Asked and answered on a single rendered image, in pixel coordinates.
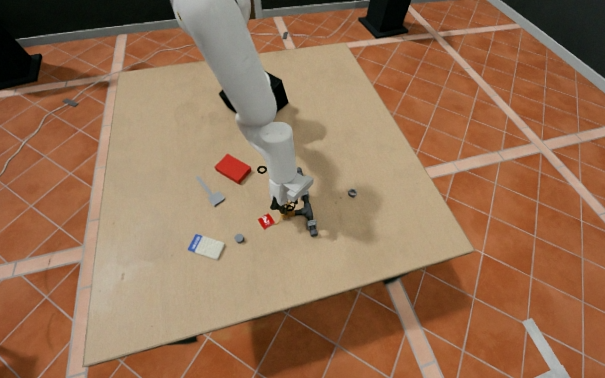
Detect red flat block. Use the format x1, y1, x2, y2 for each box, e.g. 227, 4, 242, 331
215, 154, 251, 184

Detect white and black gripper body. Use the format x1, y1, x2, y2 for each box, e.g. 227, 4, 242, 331
269, 179, 290, 206

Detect red tag with gold chain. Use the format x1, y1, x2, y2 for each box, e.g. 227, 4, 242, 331
258, 213, 282, 229

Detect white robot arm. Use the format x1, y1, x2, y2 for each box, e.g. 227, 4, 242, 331
173, 0, 314, 202

